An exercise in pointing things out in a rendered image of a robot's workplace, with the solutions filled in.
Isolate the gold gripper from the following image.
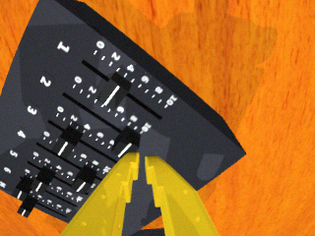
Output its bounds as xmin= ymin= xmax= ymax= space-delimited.
xmin=59 ymin=151 xmax=220 ymax=236

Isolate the black lighting desk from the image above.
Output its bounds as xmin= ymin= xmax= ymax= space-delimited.
xmin=0 ymin=0 xmax=247 ymax=236

